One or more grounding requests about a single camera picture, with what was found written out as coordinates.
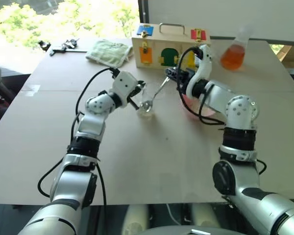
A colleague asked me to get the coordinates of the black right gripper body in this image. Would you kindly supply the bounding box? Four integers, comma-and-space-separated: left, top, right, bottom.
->
175, 67, 198, 89

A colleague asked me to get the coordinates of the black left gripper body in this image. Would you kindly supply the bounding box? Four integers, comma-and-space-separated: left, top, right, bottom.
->
128, 82, 141, 99

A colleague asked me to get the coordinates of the clear glass mug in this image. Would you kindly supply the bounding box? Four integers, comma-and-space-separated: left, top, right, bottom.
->
136, 83, 155, 121

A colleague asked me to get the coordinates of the metal spoon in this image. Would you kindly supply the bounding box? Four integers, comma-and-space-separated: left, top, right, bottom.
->
140, 76, 170, 110

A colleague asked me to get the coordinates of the pink bowl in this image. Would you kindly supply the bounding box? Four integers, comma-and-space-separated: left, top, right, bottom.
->
180, 94, 226, 121

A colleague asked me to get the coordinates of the green folded towel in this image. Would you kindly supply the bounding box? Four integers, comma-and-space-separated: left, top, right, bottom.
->
85, 39, 134, 69

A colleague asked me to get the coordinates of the glass flask with orange liquid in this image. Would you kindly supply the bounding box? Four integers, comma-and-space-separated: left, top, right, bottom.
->
219, 25, 251, 71

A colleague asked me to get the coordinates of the white board panel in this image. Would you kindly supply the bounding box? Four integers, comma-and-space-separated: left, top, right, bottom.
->
138, 0, 294, 46

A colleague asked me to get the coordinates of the black key bunch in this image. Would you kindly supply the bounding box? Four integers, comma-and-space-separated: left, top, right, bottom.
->
61, 38, 80, 49

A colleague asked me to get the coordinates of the small black clamp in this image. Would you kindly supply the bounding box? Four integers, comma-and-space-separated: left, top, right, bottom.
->
38, 40, 51, 51

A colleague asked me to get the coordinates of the pale rounded shape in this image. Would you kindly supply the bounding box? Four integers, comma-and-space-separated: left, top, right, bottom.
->
122, 204, 150, 235
189, 203, 221, 229

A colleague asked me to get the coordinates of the grey rounded robot torso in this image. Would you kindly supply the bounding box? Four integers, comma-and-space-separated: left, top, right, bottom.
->
141, 225, 226, 235

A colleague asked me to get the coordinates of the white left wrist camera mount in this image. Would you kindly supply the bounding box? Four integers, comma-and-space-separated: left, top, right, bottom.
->
112, 71, 139, 109

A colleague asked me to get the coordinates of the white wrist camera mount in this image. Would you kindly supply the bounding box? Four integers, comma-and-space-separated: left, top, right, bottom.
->
185, 44, 213, 100
112, 71, 139, 109

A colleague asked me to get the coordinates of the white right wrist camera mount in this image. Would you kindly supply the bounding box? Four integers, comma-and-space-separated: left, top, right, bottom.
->
185, 44, 213, 100

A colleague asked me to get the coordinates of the wooden lock box with handle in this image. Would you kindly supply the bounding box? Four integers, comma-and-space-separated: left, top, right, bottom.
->
131, 23, 212, 72

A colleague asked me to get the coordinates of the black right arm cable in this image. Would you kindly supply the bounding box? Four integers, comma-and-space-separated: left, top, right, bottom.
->
175, 46, 268, 175

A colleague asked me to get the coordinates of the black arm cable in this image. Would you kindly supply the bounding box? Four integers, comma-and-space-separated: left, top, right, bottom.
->
175, 46, 268, 175
37, 67, 121, 208

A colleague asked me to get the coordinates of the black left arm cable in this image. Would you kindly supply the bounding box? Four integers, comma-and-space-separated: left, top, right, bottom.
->
37, 67, 121, 208

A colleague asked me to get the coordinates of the black-handled metal rod tool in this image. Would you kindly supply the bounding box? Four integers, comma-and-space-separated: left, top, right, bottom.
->
49, 47, 88, 57

